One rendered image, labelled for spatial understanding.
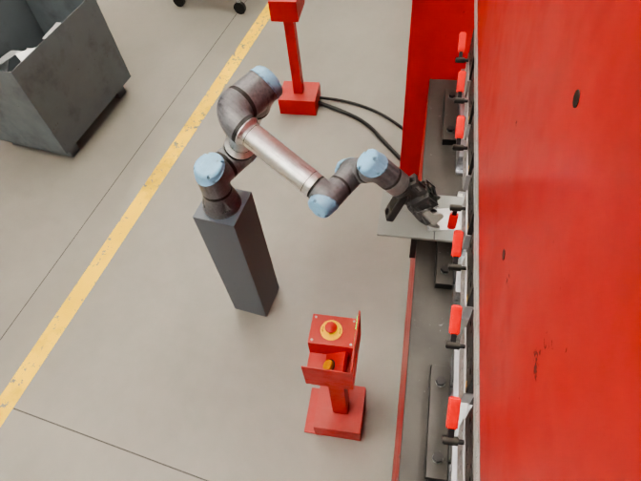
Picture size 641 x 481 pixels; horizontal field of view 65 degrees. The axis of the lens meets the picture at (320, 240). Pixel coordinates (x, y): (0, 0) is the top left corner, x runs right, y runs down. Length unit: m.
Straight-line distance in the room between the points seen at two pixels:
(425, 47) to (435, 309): 1.13
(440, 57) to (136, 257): 1.91
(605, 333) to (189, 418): 2.22
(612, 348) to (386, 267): 2.32
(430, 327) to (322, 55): 2.81
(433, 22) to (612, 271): 1.84
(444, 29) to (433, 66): 0.17
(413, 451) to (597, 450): 1.04
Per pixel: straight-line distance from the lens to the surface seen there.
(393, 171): 1.43
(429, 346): 1.57
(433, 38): 2.24
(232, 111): 1.51
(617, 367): 0.43
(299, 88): 3.48
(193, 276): 2.84
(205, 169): 1.88
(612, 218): 0.45
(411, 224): 1.63
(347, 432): 2.27
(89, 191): 3.50
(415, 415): 1.49
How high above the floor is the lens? 2.30
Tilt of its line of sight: 55 degrees down
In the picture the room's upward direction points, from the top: 8 degrees counter-clockwise
